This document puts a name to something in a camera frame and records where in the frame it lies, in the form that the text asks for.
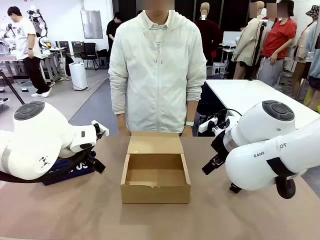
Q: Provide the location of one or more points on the grey wall panel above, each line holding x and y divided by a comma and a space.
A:
91, 24

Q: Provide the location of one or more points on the black office chair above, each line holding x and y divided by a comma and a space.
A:
89, 53

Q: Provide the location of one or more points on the mannequin with bucket hat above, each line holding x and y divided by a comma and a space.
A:
306, 45

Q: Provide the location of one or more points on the mint green wristwatch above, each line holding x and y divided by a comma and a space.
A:
189, 123

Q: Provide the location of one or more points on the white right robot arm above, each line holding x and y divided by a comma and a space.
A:
260, 140

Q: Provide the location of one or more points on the mannequin in beige coat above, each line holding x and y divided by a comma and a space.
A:
248, 42

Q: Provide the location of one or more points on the person in white jacket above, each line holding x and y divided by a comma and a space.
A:
155, 75

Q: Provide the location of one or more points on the white power strip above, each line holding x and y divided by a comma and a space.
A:
203, 126

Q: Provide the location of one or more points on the person's left hand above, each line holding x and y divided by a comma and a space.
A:
187, 131

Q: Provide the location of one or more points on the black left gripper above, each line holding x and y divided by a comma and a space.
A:
90, 156

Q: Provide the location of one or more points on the blue Campus pencil case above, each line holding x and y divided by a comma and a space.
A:
75, 168

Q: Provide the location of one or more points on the person in red shirt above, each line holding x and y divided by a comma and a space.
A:
280, 35

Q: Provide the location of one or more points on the person in white t-shirt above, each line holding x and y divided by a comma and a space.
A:
26, 37

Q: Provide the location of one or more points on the black monitor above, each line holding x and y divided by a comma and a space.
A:
77, 49

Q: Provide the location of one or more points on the brown cardboard box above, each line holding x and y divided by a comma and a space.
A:
155, 192

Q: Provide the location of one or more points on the person's right hand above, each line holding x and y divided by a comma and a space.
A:
124, 130

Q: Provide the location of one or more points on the mannequin in dark red garment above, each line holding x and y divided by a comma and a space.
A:
208, 35

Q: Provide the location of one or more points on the white background table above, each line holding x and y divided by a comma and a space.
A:
237, 92

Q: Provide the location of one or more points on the white air purifier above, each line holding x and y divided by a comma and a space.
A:
78, 76

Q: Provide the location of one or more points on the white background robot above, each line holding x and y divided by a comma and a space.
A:
41, 30

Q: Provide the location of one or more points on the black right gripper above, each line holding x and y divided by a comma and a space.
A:
219, 145

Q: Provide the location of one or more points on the black tripod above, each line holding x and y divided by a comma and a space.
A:
12, 90

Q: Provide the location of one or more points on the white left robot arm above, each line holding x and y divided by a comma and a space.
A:
37, 140

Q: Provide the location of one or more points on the grey background workbench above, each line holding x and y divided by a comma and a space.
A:
52, 62

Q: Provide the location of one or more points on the person in black clothes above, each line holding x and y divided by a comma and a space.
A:
112, 32

